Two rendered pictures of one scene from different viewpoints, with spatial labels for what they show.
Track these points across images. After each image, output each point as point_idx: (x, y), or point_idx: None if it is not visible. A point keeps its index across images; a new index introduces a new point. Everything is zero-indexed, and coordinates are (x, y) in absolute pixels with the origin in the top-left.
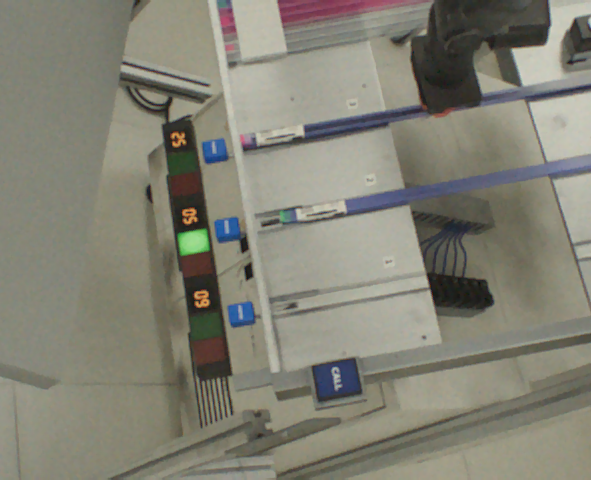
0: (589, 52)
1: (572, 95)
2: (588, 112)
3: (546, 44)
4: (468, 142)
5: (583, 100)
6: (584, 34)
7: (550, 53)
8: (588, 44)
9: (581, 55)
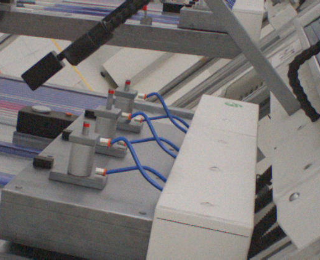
0: (27, 136)
1: None
2: None
3: (1, 135)
4: None
5: None
6: (23, 109)
7: None
8: (25, 122)
9: (20, 137)
